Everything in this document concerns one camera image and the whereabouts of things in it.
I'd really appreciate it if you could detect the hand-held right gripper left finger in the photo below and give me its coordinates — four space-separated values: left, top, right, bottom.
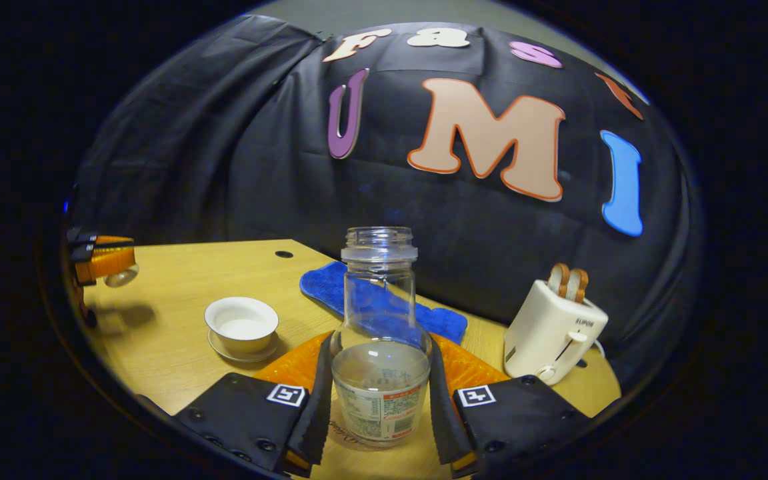
172 331 335 475

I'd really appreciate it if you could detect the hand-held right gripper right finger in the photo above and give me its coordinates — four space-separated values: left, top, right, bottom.
427 333 591 477

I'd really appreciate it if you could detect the cream teacup lid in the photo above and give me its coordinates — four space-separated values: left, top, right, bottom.
104 263 140 289

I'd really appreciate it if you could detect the round cork coaster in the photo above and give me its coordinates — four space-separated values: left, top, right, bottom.
326 413 418 451

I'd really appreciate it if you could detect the clear glass water bottle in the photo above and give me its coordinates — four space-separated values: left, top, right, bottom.
329 226 433 446

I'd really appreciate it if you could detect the cream teacup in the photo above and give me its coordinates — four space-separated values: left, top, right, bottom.
204 297 279 355

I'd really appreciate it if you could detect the cream saucer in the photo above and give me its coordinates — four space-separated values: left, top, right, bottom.
207 329 281 363

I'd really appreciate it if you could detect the blue folded towel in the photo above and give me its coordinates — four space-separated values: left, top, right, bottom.
299 261 469 345

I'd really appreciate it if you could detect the white toaster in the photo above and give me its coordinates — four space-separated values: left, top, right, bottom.
503 279 609 386

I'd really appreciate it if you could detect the black backdrop cloth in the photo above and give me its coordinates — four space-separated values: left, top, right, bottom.
67 13 701 387

